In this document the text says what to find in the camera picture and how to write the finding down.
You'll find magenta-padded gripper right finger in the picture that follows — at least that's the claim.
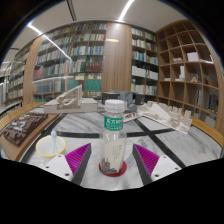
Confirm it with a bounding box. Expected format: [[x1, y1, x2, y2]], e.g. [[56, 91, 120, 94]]
[[131, 143, 183, 187]]

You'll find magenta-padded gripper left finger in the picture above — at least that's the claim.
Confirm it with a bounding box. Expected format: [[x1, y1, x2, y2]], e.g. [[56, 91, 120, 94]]
[[42, 142, 93, 187]]

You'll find clear green-labelled drink bottle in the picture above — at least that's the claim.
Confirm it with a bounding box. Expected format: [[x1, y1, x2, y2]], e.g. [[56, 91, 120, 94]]
[[99, 98, 128, 176]]

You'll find white yellow-rimmed flower cup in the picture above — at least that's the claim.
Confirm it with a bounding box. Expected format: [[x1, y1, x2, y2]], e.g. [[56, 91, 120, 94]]
[[35, 134, 67, 159]]

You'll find pale blue spoon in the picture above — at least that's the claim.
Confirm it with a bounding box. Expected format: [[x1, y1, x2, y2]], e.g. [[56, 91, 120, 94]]
[[50, 130, 58, 156]]

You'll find brown building model on board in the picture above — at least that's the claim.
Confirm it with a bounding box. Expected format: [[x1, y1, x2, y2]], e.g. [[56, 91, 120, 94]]
[[0, 112, 62, 163]]

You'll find small white red model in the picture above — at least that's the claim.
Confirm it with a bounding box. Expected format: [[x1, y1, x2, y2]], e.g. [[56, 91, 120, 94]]
[[123, 111, 140, 123]]

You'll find white building model with ramp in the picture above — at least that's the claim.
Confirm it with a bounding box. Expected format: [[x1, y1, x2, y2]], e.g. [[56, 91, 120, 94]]
[[43, 83, 100, 115]]

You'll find wooden slatted bench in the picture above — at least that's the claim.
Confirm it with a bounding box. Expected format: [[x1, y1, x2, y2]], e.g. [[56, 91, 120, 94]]
[[0, 101, 46, 130]]

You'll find dark grey building model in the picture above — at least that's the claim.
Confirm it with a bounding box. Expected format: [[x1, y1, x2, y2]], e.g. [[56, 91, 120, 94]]
[[101, 90, 146, 106]]

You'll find wooden cubby shelf unit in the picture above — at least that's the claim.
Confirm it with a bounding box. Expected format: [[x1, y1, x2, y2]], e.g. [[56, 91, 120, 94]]
[[155, 19, 224, 135]]

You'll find side bookshelf with books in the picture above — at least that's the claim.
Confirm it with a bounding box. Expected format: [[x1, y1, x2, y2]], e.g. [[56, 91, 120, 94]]
[[3, 41, 33, 103]]

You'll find narrow wooden bookshelf with books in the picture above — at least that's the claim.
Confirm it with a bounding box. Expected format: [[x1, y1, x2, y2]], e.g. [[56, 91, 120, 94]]
[[130, 26, 160, 98]]

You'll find wide wooden bookshelf with books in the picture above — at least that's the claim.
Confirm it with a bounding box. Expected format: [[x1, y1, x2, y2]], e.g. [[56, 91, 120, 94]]
[[32, 22, 108, 101]]

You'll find long ceiling light strip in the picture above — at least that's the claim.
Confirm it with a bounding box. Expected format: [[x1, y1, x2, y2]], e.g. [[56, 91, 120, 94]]
[[26, 21, 73, 62], [118, 0, 136, 23]]

